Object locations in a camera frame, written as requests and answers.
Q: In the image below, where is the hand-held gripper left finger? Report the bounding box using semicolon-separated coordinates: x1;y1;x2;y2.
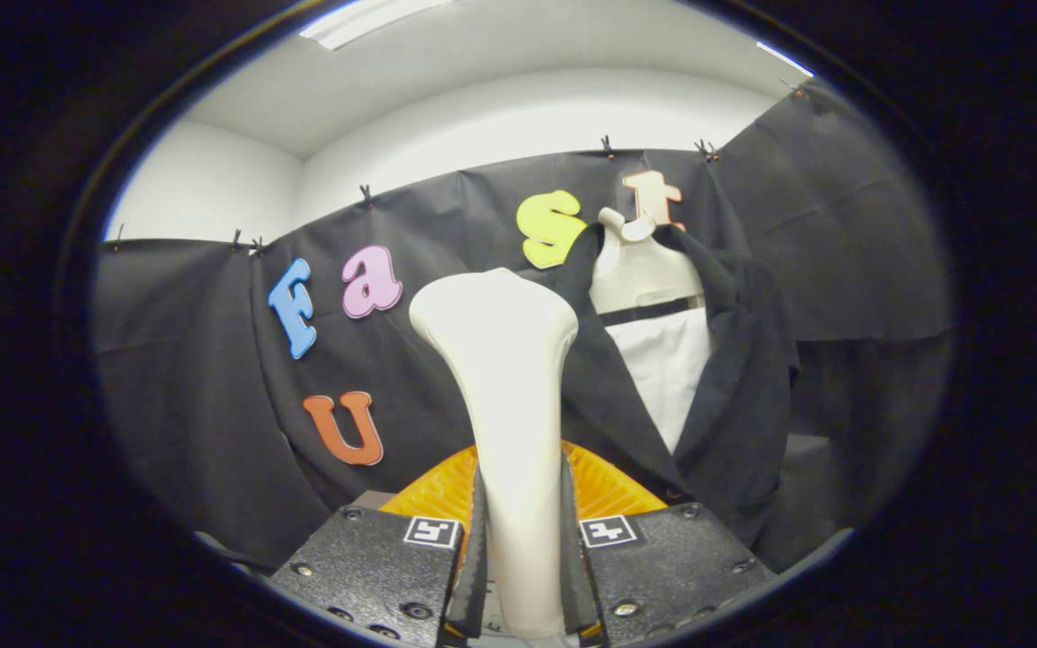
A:
269;443;490;648

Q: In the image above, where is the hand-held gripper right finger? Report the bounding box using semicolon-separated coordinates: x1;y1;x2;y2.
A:
560;441;776;648

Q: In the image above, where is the white garment steamer head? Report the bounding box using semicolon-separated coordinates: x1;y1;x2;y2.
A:
409;267;580;642

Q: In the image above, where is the black button jacket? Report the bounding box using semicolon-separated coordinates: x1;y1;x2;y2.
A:
555;223;800;550

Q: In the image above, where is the white mannequin torso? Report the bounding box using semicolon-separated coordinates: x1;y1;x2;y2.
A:
589;207;716;455

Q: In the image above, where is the black backdrop cloth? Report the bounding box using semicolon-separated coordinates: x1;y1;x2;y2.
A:
91;76;953;577

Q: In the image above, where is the long ceiling light panel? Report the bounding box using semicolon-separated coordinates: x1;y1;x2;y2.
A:
300;0;452;50

